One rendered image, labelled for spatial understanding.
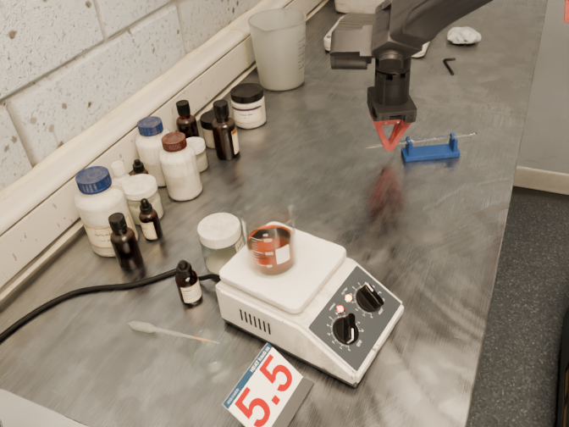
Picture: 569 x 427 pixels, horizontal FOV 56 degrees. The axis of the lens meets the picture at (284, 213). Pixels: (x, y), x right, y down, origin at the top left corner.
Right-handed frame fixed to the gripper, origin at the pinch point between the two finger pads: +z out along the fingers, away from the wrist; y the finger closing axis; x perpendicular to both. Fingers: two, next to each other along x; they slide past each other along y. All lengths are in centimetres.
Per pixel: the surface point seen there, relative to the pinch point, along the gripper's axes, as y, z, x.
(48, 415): 47, 2, -48
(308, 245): 31.4, -5.8, -16.9
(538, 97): -87, 40, 72
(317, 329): 42.7, -3.2, -17.1
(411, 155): 1.1, 2.0, 4.0
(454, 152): 1.5, 2.0, 11.5
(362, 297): 38.0, -2.5, -11.1
